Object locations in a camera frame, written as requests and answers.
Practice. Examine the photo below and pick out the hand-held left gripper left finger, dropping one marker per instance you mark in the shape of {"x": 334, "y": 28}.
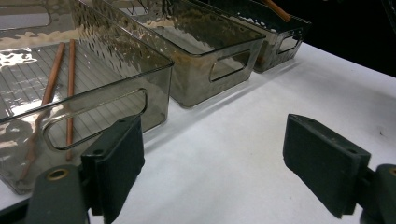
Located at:
{"x": 118, "y": 165}

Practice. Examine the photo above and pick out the smoky clear plastic bin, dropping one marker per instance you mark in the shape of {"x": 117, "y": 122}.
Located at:
{"x": 193, "y": 81}
{"x": 124, "y": 53}
{"x": 267, "y": 53}

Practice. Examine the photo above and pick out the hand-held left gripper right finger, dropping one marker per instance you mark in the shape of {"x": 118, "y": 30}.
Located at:
{"x": 323, "y": 161}

